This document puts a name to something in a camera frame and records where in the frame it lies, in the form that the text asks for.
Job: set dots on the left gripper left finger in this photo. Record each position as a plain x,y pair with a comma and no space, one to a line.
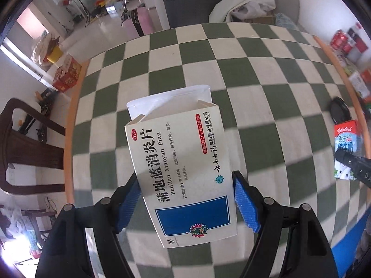
65,253

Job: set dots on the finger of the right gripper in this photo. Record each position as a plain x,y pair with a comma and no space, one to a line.
360,166

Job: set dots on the dark grey sofa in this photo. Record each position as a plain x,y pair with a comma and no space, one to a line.
197,5

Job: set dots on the black plastic cup lid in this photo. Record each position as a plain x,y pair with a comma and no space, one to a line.
339,111

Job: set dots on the white blue medicine box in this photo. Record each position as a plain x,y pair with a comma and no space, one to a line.
180,156

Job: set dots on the blue chair seat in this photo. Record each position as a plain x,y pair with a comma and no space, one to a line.
344,251

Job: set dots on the red gift box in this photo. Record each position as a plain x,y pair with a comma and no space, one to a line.
67,75

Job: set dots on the white cloth on sofa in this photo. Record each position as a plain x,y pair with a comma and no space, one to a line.
242,10

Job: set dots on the dark wooden chair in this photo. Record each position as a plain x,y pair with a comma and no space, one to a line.
19,149

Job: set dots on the green checkered tablecloth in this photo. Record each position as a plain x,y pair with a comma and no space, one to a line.
273,87

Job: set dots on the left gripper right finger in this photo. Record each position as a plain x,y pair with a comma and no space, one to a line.
308,253

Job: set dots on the pink suitcase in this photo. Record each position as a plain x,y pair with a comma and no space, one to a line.
145,20

